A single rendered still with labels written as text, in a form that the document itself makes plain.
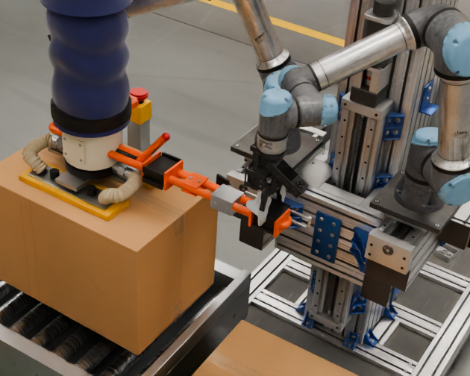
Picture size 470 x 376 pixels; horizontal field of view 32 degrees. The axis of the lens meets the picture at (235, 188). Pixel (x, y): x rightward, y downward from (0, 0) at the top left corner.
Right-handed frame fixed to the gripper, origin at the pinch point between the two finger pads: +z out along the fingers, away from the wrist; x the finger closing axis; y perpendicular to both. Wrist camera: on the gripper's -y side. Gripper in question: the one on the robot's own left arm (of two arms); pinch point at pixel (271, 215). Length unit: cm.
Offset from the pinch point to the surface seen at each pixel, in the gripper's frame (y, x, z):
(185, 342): 22, 6, 55
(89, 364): 44, 26, 62
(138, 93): 81, -46, 12
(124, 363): 35, 19, 61
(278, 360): -3, -10, 62
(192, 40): 215, -274, 116
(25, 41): 299, -202, 116
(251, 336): 10, -14, 62
